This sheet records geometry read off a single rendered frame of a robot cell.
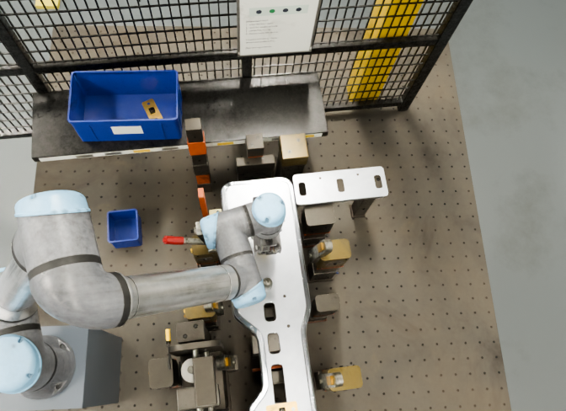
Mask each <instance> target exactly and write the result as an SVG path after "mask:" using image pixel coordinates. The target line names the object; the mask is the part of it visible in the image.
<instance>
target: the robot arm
mask: <svg viewBox="0 0 566 411"><path fill-rule="evenodd" d="M14 209H15V214H14V217H16V219H17V224H18V230H17V231H16V233H15V234H14V236H13V240H12V243H11V252H12V255H13V257H12V258H11V259H10V261H9V263H8V265H7V267H4V268H1V269H0V392H2V393H7V394H15V393H19V394H20V395H22V396H23V397H26V398H29V399H34V400H41V399H47V398H52V397H54V396H55V395H57V394H58V393H60V392H62V391H63V390H64V389H65V388H66V387H67V385H68V384H69V383H70V381H71V379H72V377H73V375H74V371H75V367H76V359H75V355H74V353H73V350H72V348H71V346H70V345H69V344H68V343H67V342H66V341H65V340H63V339H60V338H57V337H55V336H50V335H42V332H41V327H40V320H39V316H38V311H37V309H38V308H39V307H41V308H42V309H43V310H44V311H45V312H47V313H48V314H49V315H51V316H52V317H54V318H56V319H58V320H60V321H62V322H64V323H67V324H70V325H72V326H75V327H79V328H87V329H109V328H118V327H121V326H123V325H125V324H126V323H127V322H128V320H129V319H131V318H139V317H143V316H148V315H153V314H157V313H161V312H170V311H174V310H179V309H184V308H188V307H196V306H201V305H205V304H210V303H214V302H223V301H227V300H232V302H233V304H234V306H235V308H245V307H250V306H252V305H254V304H257V303H259V302H261V301H263V300H264V299H265V297H266V293H265V289H264V284H263V279H261V276H260V273H259V269H258V266H257V264H256V261H255V258H254V256H255V254H256V253H257V254H258V255H262V254H263V255H272V254H277V253H279V252H280V253H281V250H282V248H281V241H280V232H282V229H281V228H282V225H283V222H285V221H286V219H285V218H286V205H285V202H284V201H283V200H282V198H281V197H280V196H278V195H277V194H275V193H270V192H267V193H263V194H261V195H259V196H255V197H253V202H250V203H247V204H244V205H241V206H238V207H234V208H232V209H229V210H226V211H221V212H219V211H218V212H217V213H214V214H212V215H209V216H206V217H204V218H202V219H201V220H200V227H201V230H202V233H203V236H204V239H205V241H206V246H207V248H208V249H216V251H217V253H218V256H219V260H220V262H221V265H215V266H208V267H200V268H193V269H186V270H172V271H165V272H157V273H151V274H143V275H129V276H123V275H122V274H121V273H120V272H105V271H104V269H103V265H102V261H101V258H100V254H99V247H98V244H97V240H96V237H95V233H94V229H93V223H92V219H91V216H90V209H89V208H88V203H87V201H86V198H85V197H84V195H82V194H81V193H78V192H76V191H72V190H52V191H45V192H40V193H37V194H33V195H29V196H26V197H24V198H23V199H21V200H19V201H18V202H17V203H16V205H15V207H14ZM248 238H252V239H253V241H254V254H253V250H252V248H251V245H250V242H249V240H248Z"/></svg>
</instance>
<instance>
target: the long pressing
mask: <svg viewBox="0 0 566 411"><path fill-rule="evenodd" d="M267 192H270V193H275V194H277V195H278V196H280V197H281V198H282V200H283V201H284V202H285V205H286V218H285V219H286V221H285V222H283V225H282V228H281V229H282V232H280V241H281V248H282V250H281V253H280V252H279V253H277V254H272V255H263V254H262V255H258V254H257V253H256V254H255V256H254V258H255V261H256V264H257V266H258V269H259V273H260V276H261V279H264V278H266V277H268V278H271V279H272V281H273V285H272V288H271V289H270V290H268V291H265V293H266V297H265V299H264V300H263V301H261V302H259V303H257V304H254V305H252V306H250V307H245V308H235V306H234V304H233V302H232V314H233V316H234V317H235V319H236V320H237V321H238V322H239V323H240V324H242V325H243V326H244V327H245V328H246V329H247V330H249V331H250V332H251V333H252V334H254V336H255V337H256V339H257V341H258V347H259V362H260V370H261V377H262V387H261V390H260V392H259V393H258V395H257V396H256V398H255V399H254V400H253V401H252V402H251V404H250V405H249V407H248V411H266V406H268V405H272V404H276V403H275V393H274V386H273V378H272V371H271V367H272V366H273V365H281V366H282V370H283V377H284V384H285V391H286V402H287V403H288V402H293V401H296V403H297V408H298V411H317V406H316V400H315V394H314V388H313V382H312V371H311V365H310V359H309V352H308V346H307V335H306V329H307V322H308V319H309V316H310V312H311V301H310V295H309V289H308V283H307V272H306V266H305V260H304V254H303V249H302V238H301V232H300V226H299V221H298V215H297V208H296V197H295V192H294V187H293V184H292V182H291V181H290V180H289V179H287V178H284V177H275V178H267V179H250V180H241V181H232V182H229V183H226V184H224V185H223V186H222V190H221V198H222V211H226V210H229V209H232V208H234V207H238V206H243V205H244V204H247V203H250V202H253V197H255V196H259V195H261V194H263V193H267ZM248 240H249V242H250V245H251V248H252V250H253V254H254V241H253V239H252V238H248ZM283 295H286V297H283ZM266 303H273V304H274V305H275V316H276V318H275V320H274V321H267V320H266V319H265V314H264V304H266ZM287 324H290V327H289V328H288V327H287ZM274 333H276V334H278V337H279V344H280V352H279V353H277V354H271V353H270V350H269V343H268V335H269V334H274Z"/></svg>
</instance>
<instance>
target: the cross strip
mask: <svg viewBox="0 0 566 411"><path fill-rule="evenodd" d="M357 173H358V174H359V175H358V176H357V175H356V174H357ZM374 175H380V176H381V180H382V188H380V189H378V188H377V187H376V185H375V180H374ZM319 177H321V179H319ZM337 179H342V180H343V181H344V192H338V187H337V182H336V180H337ZM301 182H303V183H305V185H306V191H307V195H305V196H300V193H299V187H298V184H299V183H301ZM293 184H294V190H295V196H296V203H297V204H298V205H302V206H309V205H318V204H326V203H334V202H343V201H351V200H367V199H375V198H383V197H384V196H387V195H388V190H387V182H386V178H385V174H384V170H383V168H382V167H371V168H354V169H346V170H336V171H328V172H319V173H302V174H295V175H294V176H293Z"/></svg>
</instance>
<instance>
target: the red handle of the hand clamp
mask: <svg viewBox="0 0 566 411"><path fill-rule="evenodd" d="M163 243H164V244H177V245H183V244H194V245H205V244H204V243H203V242H202V241H201V240H200V239H199V238H184V237H174V236H164V238H163Z"/></svg>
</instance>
